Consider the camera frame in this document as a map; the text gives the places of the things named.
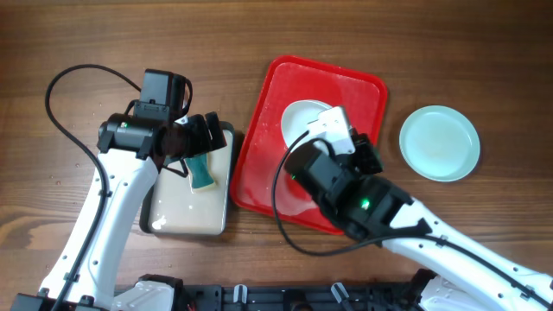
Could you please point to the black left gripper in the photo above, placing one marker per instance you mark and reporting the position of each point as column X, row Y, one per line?
column 203, row 141

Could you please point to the white plate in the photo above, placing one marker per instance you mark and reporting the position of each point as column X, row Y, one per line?
column 297, row 115

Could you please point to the green yellow sponge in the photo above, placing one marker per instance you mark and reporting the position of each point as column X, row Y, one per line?
column 199, row 173

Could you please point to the black water tray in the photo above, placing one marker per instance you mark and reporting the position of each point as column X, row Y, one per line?
column 170, row 208

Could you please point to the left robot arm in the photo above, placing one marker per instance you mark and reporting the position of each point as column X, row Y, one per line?
column 132, row 152

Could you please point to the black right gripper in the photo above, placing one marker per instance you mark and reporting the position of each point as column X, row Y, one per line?
column 364, row 148

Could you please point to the pale green plate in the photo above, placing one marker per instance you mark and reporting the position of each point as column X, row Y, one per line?
column 439, row 143

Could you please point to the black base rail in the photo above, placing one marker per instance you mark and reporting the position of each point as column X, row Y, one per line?
column 151, row 291

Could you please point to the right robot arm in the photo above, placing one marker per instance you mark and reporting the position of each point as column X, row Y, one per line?
column 371, row 210

